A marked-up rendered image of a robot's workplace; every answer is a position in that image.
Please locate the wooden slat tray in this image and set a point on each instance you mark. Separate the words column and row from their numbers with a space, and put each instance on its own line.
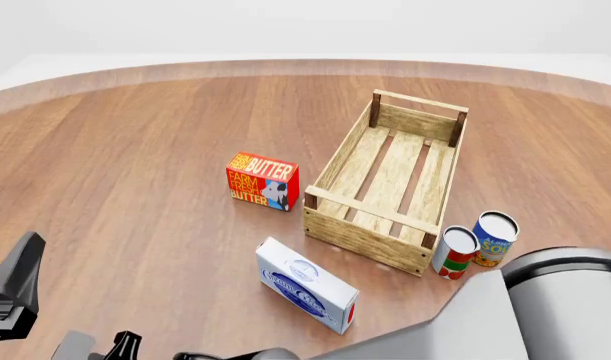
column 385, row 187

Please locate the tomato tin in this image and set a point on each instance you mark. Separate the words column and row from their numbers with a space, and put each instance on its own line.
column 455, row 255

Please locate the small grey plate on stalk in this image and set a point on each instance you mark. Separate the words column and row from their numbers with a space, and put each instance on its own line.
column 74, row 347

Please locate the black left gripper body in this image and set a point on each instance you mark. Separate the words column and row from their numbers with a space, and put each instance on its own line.
column 12, row 318

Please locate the red butter box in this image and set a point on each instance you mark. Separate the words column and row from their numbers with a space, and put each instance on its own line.
column 260, row 183

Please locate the white cream cheese box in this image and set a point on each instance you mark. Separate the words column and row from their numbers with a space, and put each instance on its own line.
column 305, row 285

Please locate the silver-grey right robot arm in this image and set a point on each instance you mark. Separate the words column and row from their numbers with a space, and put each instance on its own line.
column 535, row 311

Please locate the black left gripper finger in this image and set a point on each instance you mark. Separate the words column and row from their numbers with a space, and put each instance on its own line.
column 27, row 258
column 125, row 347

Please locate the blue alphabet soup tin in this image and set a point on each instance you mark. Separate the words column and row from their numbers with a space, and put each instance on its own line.
column 495, row 240

